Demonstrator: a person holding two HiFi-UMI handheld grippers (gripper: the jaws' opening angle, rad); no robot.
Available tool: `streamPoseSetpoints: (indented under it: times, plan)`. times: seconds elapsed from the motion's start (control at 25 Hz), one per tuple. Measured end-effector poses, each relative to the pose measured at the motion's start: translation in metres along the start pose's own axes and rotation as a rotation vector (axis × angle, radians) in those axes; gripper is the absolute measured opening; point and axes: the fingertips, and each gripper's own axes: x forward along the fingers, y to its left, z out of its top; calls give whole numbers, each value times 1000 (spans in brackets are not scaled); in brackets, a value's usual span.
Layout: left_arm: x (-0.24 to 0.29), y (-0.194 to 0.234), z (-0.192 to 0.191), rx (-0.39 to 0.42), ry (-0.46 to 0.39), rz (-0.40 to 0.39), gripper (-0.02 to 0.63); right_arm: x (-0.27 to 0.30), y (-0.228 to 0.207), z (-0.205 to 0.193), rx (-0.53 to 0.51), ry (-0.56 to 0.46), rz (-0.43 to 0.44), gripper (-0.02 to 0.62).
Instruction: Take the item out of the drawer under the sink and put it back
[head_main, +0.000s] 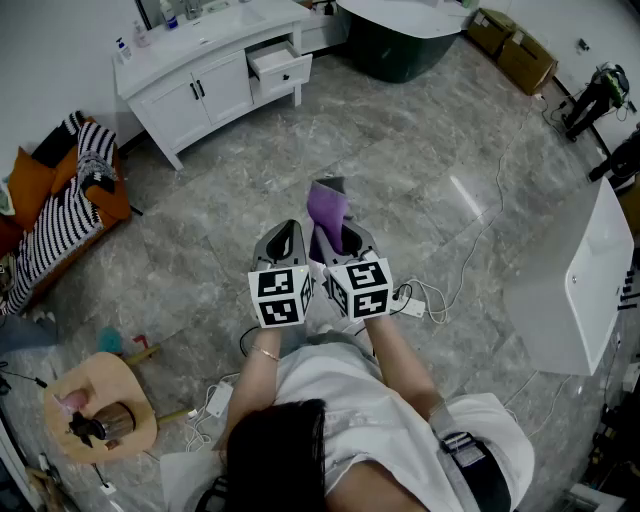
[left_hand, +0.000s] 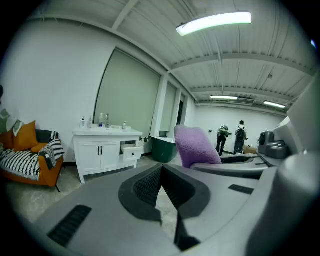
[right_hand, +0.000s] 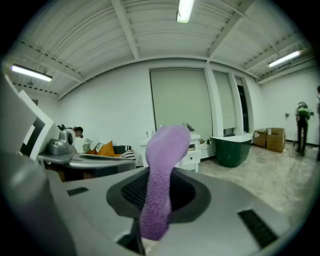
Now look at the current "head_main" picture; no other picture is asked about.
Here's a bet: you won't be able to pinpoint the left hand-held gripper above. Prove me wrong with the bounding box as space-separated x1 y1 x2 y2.
248 219 315 330

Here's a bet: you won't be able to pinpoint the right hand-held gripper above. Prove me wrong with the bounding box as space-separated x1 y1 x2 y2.
315 219 394 322

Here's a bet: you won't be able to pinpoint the purple cloth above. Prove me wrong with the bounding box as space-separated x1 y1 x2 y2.
305 175 352 264

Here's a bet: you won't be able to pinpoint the person's right forearm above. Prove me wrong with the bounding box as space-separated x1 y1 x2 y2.
362 312 446 421

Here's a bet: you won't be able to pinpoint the person's left forearm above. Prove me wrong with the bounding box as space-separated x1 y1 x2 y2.
222 324 284 441

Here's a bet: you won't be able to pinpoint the white power strip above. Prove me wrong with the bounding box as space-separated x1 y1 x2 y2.
392 294 427 319

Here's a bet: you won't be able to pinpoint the person's blue jeans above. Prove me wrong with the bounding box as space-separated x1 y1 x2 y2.
304 327 376 359

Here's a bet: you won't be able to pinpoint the white power adapter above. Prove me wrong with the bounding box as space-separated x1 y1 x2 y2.
205 382 235 418

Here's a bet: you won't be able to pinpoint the person's white shirt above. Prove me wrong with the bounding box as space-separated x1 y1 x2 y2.
159 329 536 512

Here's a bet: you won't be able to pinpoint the teal plastic object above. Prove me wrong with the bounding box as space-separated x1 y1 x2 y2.
96 327 124 356

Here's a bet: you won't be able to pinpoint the dark green bathtub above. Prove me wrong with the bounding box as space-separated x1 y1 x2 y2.
337 0 464 84

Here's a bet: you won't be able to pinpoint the round wooden stool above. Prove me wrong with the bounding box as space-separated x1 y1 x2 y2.
43 344 195 464

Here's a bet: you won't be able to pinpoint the white low shelf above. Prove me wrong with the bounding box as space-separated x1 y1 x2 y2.
298 0 351 55

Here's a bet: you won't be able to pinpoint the black white striped blanket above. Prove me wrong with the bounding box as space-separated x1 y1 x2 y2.
4 112 119 316

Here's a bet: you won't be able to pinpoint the brown cup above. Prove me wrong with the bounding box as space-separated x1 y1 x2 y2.
67 402 137 449

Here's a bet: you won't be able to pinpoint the white vanity cabinet with sink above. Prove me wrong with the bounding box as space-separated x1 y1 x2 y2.
112 0 315 171

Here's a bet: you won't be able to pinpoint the white bathtub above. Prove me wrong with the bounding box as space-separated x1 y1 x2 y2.
502 174 635 377

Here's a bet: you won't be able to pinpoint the dark cushion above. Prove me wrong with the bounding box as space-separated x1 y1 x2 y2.
30 111 85 166

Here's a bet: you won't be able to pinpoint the brown cardboard box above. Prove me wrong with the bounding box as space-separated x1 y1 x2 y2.
467 7 519 56
497 29 559 96

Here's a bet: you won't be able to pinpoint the orange cushion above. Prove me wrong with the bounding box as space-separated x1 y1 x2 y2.
7 147 59 231

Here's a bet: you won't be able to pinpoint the white spray bottle blue band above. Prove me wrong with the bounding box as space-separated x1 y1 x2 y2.
158 0 180 30

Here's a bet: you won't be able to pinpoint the black tripod stand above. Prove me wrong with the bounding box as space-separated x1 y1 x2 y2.
562 62 636 144

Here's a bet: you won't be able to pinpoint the thin floor cable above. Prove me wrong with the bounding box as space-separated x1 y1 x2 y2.
447 94 546 321

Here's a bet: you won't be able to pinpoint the grey black shoulder strap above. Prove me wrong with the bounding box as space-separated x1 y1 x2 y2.
428 399 512 512
194 474 231 512

